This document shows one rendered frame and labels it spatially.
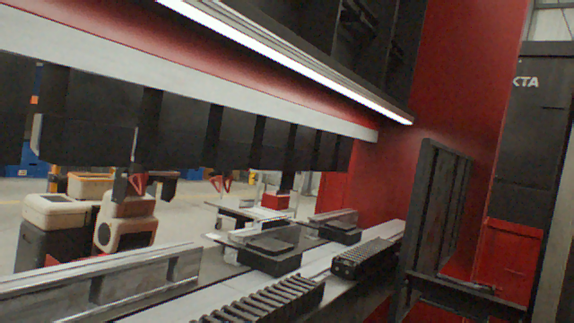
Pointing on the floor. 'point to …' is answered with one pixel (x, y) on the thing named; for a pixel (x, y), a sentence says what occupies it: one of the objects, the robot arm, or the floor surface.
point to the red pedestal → (274, 201)
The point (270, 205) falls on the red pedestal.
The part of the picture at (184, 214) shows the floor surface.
